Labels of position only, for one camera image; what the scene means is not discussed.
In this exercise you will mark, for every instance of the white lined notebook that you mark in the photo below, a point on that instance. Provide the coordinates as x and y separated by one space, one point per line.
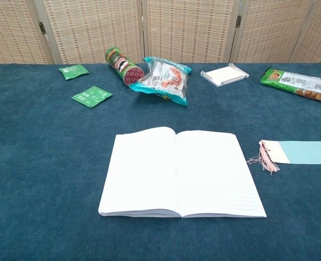
149 176

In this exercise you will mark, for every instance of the teal cream bookmark pink tassel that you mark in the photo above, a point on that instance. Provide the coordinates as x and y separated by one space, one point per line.
298 152

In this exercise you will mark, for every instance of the teal clear snack bag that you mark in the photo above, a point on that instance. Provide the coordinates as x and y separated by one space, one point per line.
163 79

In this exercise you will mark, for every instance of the green tea sachet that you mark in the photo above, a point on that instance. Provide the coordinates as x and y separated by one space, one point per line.
73 71
91 97

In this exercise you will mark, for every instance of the green Pringles can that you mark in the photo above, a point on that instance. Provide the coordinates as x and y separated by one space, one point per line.
119 63

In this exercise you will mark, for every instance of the white plastic tray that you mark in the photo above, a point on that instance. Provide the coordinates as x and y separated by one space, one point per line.
222 74

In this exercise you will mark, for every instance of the woven bamboo folding screen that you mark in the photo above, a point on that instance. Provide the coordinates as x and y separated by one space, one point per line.
95 27

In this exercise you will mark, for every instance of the dark blue table cloth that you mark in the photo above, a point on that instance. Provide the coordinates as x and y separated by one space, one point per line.
40 163

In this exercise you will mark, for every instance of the brass screen hinge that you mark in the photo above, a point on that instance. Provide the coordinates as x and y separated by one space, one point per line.
238 21
42 28

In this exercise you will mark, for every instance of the green long snack packet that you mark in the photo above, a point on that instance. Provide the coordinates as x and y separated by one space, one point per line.
298 84

